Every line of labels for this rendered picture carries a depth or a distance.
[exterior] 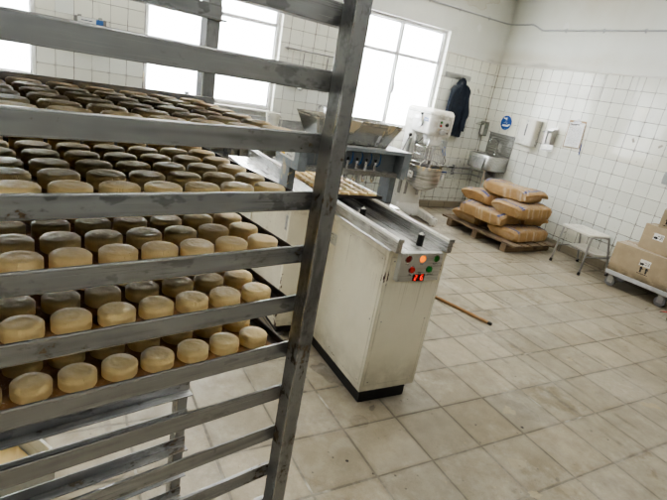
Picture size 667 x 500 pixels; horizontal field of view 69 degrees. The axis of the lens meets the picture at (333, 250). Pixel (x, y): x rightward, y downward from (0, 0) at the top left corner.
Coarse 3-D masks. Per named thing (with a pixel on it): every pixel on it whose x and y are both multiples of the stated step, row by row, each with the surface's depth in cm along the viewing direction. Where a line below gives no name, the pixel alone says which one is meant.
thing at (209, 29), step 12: (204, 0) 98; (216, 0) 98; (204, 24) 99; (216, 24) 99; (204, 36) 99; (216, 36) 100; (216, 48) 101; (204, 72) 102; (204, 84) 102; (180, 408) 130; (180, 432) 132; (180, 456) 136; (180, 480) 139
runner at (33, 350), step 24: (192, 312) 70; (216, 312) 73; (240, 312) 76; (264, 312) 79; (48, 336) 59; (72, 336) 61; (96, 336) 63; (120, 336) 65; (144, 336) 67; (0, 360) 56; (24, 360) 58
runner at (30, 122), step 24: (0, 120) 48; (24, 120) 49; (48, 120) 51; (72, 120) 52; (96, 120) 54; (120, 120) 55; (144, 120) 57; (168, 120) 58; (168, 144) 59; (192, 144) 61; (216, 144) 63; (240, 144) 66; (264, 144) 68; (288, 144) 70; (312, 144) 73
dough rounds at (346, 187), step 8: (296, 176) 303; (304, 176) 301; (312, 176) 305; (312, 184) 284; (344, 184) 301; (352, 184) 304; (344, 192) 276; (352, 192) 280; (360, 192) 283; (368, 192) 287
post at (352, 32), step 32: (352, 0) 66; (352, 32) 67; (352, 64) 69; (352, 96) 71; (320, 160) 74; (320, 192) 75; (320, 224) 76; (320, 256) 78; (320, 288) 81; (288, 352) 85; (288, 384) 86; (288, 416) 88; (288, 448) 91
